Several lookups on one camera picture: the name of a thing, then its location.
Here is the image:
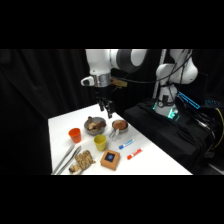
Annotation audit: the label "orange plastic cup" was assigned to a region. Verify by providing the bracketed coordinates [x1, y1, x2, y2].
[68, 127, 83, 144]

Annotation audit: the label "blue lit device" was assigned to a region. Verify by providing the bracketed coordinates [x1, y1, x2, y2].
[177, 91, 202, 110]

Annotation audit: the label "blue and white marker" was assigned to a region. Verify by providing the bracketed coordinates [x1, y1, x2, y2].
[118, 138, 135, 150]

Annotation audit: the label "yellow plastic cup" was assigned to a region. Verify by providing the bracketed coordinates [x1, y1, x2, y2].
[93, 134, 108, 152]

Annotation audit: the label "red and white marker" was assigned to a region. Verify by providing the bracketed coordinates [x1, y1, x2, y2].
[126, 147, 144, 161]

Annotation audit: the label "small green light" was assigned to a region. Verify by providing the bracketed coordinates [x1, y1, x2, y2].
[169, 109, 180, 122]

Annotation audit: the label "metal tongs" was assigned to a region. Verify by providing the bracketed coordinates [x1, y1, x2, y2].
[50, 143, 83, 176]

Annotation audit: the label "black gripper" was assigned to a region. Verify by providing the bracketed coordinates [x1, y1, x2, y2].
[94, 85, 116, 120]

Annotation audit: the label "black cable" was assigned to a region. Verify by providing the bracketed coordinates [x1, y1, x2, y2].
[111, 49, 194, 86]

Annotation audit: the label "black curtain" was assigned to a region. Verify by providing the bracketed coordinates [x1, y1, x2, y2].
[0, 49, 101, 176]

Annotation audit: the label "yellow cable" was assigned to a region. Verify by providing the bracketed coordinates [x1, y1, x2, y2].
[213, 107, 224, 149]

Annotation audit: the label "brown round food item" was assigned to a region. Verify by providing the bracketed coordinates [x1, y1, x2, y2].
[113, 119, 129, 131]

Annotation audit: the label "black robot stand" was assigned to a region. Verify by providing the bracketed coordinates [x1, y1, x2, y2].
[123, 98, 224, 176]

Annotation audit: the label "wooden block with blue top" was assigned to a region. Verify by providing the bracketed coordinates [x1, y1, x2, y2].
[100, 149, 121, 172]

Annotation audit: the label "grey bowl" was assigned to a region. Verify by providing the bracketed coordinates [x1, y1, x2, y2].
[83, 116, 108, 136]

